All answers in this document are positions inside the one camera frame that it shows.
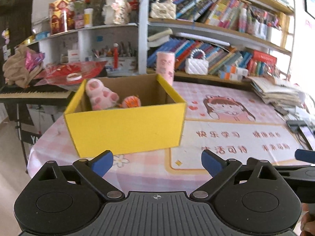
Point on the lower orange white box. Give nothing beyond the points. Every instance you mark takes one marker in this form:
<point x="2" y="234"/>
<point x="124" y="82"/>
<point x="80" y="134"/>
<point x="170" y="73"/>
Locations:
<point x="230" y="76"/>

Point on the yellow cardboard box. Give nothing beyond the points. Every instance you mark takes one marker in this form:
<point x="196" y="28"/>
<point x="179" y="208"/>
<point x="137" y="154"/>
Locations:
<point x="157" y="124"/>

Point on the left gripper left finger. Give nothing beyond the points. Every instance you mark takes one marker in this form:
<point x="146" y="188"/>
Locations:
<point x="92" y="171"/>

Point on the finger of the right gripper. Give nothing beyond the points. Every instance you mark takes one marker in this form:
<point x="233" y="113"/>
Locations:
<point x="305" y="156"/>

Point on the white wooden bookshelf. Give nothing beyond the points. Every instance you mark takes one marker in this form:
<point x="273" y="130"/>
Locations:
<point x="223" y="28"/>

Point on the pink plush pig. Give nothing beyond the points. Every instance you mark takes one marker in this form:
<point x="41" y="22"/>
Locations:
<point x="100" y="97"/>

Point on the smartphone with lit screen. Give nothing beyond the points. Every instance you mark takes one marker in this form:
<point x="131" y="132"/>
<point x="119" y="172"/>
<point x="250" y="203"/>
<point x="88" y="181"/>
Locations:
<point x="308" y="136"/>

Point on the pink cartoon desk mat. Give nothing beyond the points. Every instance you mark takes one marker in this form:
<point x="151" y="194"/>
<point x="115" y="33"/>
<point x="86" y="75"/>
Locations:
<point x="231" y="123"/>

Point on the orange white box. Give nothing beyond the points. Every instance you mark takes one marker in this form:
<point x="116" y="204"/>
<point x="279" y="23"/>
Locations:
<point x="230" y="76"/>
<point x="236" y="70"/>

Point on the red doll figurine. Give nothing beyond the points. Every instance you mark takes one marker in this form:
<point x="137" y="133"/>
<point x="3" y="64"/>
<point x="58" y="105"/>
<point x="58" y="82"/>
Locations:
<point x="115" y="56"/>

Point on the white pen holder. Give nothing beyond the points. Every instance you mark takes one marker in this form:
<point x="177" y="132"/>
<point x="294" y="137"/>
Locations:
<point x="274" y="35"/>

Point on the red paper decoration sheet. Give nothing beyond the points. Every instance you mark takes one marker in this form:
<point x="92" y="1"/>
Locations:
<point x="56" y="74"/>

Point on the stack of papers and notebooks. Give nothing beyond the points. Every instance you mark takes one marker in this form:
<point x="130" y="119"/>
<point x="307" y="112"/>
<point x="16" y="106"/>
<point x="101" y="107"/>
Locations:
<point x="277" y="95"/>

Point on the black electric piano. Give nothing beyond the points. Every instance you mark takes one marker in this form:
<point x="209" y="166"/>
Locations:
<point x="41" y="95"/>

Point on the black tablet device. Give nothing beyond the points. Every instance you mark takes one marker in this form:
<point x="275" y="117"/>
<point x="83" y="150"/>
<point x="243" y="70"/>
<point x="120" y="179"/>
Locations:
<point x="294" y="125"/>

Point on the white quilted pearl handbag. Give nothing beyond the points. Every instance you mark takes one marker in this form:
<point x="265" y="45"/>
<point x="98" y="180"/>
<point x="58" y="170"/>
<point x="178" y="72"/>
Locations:
<point x="194" y="66"/>

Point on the red dictionary book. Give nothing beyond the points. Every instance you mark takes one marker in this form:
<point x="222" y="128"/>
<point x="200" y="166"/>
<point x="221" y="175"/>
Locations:
<point x="264" y="57"/>

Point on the cream quilted handbag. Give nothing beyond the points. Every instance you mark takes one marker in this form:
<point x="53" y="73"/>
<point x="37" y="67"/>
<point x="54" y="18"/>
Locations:
<point x="163" y="9"/>

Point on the pink cylindrical container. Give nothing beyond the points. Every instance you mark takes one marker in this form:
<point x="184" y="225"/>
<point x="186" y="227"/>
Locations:
<point x="166" y="65"/>

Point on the beige cloth pile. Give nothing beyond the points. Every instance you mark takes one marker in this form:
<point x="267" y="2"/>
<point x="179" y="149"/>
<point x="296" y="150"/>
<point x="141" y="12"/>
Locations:
<point x="15" y="70"/>

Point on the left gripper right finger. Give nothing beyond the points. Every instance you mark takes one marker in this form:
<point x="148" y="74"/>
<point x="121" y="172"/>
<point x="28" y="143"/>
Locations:
<point x="222" y="171"/>

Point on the upper orange white box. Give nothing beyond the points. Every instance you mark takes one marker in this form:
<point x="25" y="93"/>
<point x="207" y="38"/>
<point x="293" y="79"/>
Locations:
<point x="236" y="70"/>

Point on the white tape roll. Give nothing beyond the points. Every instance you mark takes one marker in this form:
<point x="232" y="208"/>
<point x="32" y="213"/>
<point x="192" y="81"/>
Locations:
<point x="73" y="77"/>

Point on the person's right hand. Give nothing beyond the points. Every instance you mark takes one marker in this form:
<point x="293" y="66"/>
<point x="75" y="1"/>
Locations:
<point x="307" y="222"/>

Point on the white floral vase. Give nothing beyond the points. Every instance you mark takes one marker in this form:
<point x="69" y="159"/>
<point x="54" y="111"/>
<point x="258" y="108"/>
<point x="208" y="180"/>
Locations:
<point x="116" y="12"/>

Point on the orange plush toy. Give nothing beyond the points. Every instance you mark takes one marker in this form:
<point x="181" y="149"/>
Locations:
<point x="131" y="102"/>

